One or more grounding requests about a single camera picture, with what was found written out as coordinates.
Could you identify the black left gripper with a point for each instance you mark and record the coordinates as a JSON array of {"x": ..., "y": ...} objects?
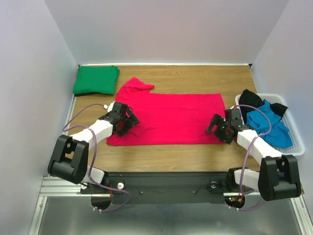
[{"x": 132, "y": 121}]

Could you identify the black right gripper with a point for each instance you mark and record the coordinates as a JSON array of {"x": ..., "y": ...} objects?
[{"x": 217, "y": 126}]

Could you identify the pink red t shirt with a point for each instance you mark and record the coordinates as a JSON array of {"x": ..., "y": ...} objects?
[{"x": 167, "y": 118}]

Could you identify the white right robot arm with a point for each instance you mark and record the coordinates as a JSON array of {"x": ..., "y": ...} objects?
[{"x": 278, "y": 176}]

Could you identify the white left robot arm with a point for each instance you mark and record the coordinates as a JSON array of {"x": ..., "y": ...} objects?
[{"x": 69, "y": 160}]

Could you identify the black t shirt in basket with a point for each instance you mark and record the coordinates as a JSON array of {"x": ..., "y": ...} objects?
[{"x": 252, "y": 99}]

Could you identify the blue t shirt in basket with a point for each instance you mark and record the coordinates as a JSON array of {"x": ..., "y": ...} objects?
[{"x": 279, "y": 135}]

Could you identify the folded green t shirt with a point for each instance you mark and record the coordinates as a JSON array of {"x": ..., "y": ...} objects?
[{"x": 96, "y": 80}]

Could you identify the white plastic laundry basket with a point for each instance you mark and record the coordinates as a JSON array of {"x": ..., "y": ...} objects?
[{"x": 297, "y": 148}]

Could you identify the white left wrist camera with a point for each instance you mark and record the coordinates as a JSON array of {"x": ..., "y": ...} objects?
[{"x": 109, "y": 107}]

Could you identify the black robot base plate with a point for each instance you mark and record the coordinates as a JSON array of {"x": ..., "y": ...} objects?
[{"x": 166, "y": 187}]

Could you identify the aluminium frame rail left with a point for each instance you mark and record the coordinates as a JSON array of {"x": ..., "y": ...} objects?
[{"x": 50, "y": 187}]

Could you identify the aluminium frame rail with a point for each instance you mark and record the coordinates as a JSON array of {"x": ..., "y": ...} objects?
[
  {"x": 302, "y": 215},
  {"x": 50, "y": 187}
]

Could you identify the aluminium frame rail right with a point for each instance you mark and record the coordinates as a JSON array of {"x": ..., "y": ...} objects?
[{"x": 302, "y": 215}]

